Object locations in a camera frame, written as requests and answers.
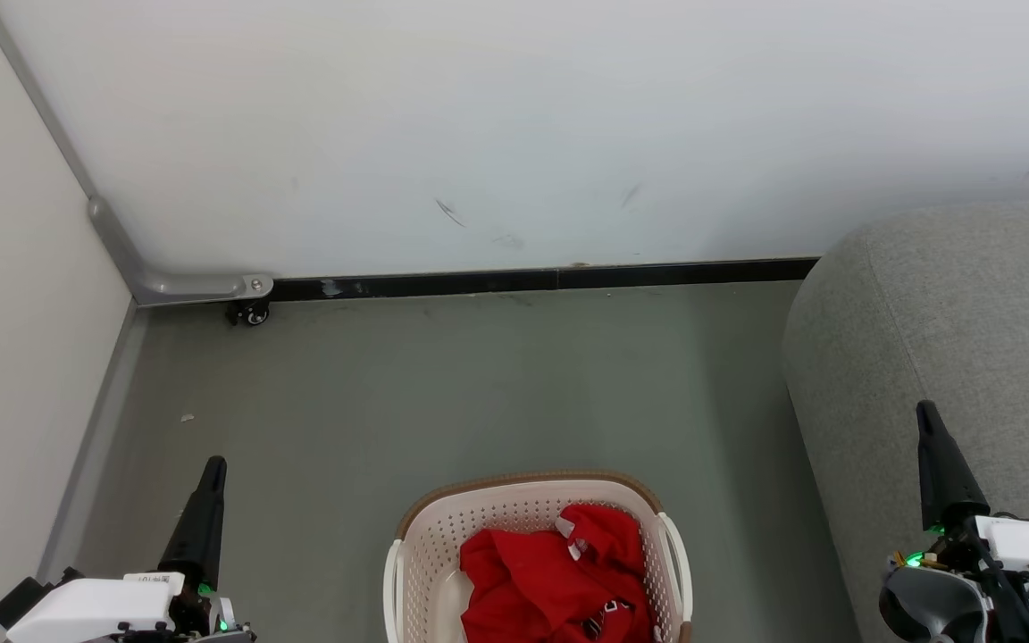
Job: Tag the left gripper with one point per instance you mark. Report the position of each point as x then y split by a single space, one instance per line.
95 607

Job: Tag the red garment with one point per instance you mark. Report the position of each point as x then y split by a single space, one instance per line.
523 589

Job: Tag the grey fabric sofa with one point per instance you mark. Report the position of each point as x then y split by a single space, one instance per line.
925 313

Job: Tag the grey baseboard strip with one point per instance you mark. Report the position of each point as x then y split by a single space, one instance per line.
95 429

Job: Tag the black caster wheel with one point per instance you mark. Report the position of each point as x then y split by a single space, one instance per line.
251 313

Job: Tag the white brown-rimmed laundry basket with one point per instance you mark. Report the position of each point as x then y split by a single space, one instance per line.
439 536

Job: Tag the grey metal panel foot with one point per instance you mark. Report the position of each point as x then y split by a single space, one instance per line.
175 286

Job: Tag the black baseboard strip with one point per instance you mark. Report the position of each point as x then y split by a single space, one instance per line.
523 281

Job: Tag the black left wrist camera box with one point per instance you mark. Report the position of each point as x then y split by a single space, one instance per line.
19 601

